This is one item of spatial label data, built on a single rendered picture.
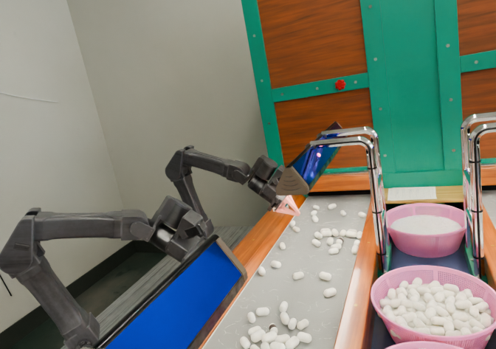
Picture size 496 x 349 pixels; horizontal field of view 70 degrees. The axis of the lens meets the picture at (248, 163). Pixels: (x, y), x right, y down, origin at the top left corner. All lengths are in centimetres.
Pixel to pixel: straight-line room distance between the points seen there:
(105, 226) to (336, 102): 107
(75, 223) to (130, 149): 227
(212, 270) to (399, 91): 122
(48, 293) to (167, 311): 57
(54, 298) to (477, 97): 149
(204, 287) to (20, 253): 53
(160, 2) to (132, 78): 62
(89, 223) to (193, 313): 50
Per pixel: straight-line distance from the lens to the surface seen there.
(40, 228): 89
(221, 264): 50
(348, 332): 86
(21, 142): 282
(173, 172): 133
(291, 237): 134
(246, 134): 254
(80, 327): 99
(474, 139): 100
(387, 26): 155
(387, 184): 162
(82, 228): 90
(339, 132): 116
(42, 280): 94
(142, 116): 297
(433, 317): 94
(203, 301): 45
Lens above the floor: 131
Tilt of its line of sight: 13 degrees down
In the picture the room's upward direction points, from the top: 11 degrees counter-clockwise
